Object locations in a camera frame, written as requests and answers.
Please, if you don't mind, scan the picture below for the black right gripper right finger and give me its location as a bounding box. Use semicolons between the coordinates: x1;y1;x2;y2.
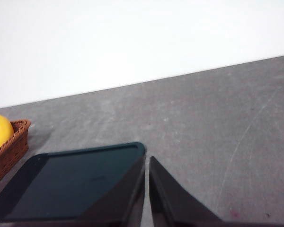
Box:
148;156;284;227

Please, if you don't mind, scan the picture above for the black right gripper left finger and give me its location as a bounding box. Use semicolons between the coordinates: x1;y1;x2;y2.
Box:
68;157;146;227

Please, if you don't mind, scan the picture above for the dark green rectangular tray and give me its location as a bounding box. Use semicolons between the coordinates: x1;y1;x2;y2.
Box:
0;141;147;224

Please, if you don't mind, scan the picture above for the brown wicker basket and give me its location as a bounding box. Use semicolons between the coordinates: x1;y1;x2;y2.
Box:
0;119;31;190

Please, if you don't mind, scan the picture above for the yellow banana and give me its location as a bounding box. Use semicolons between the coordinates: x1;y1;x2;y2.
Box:
0;112;15;155

